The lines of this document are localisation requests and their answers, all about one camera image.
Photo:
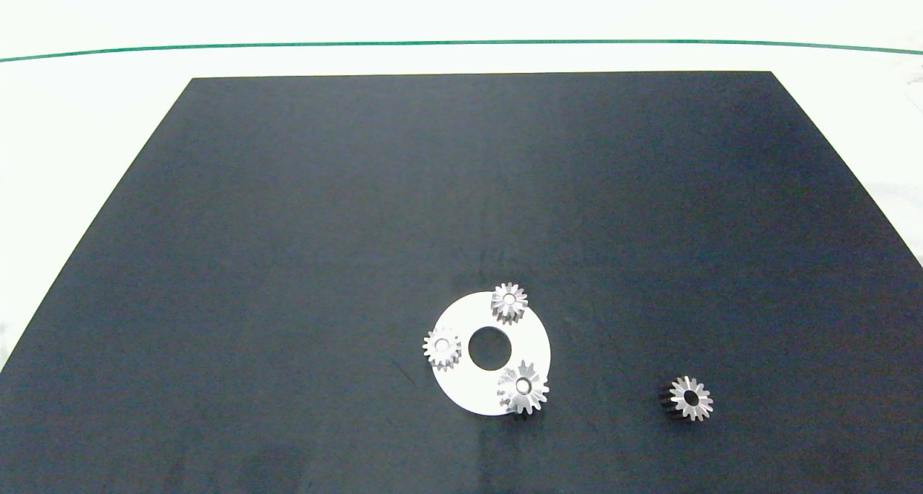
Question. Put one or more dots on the small steel gear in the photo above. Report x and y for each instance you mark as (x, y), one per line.
(500, 303)
(433, 348)
(701, 403)

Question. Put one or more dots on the large steel gear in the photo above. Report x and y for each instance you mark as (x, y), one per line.
(534, 394)

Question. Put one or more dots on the round white plate with pins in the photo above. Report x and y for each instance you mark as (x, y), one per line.
(467, 382)

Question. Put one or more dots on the dark rectangular mat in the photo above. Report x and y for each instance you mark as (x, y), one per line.
(288, 263)

